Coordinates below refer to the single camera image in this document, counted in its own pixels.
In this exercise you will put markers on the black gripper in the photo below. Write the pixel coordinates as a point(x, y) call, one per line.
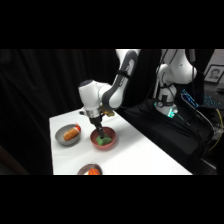
point(95, 121)

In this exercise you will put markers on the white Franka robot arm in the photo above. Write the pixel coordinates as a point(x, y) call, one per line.
point(91, 96)

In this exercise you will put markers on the pink bowl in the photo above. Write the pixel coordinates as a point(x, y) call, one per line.
point(100, 147)

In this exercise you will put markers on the grey bowl with hot dog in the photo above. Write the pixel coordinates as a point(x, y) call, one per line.
point(60, 136)

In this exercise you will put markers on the grey bowl with orange toy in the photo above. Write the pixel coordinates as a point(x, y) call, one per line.
point(84, 170)

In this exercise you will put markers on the small red toy piece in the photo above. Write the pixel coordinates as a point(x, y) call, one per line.
point(77, 127)

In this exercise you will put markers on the toy hot dog bun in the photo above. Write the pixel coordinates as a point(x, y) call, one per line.
point(70, 134)

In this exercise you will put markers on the orange toy food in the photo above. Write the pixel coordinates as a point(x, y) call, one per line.
point(94, 172)

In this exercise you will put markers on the black covered robot stand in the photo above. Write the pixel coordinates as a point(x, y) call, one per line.
point(173, 136)

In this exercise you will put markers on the green light on base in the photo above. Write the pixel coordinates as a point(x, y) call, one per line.
point(171, 113)

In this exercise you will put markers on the black curtain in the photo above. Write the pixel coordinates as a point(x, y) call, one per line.
point(40, 86)

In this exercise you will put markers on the blue lit device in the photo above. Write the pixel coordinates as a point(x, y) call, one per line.
point(190, 98)

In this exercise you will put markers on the framed portrait picture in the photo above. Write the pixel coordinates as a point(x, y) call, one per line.
point(214, 74)

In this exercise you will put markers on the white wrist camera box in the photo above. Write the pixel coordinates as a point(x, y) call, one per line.
point(82, 112)

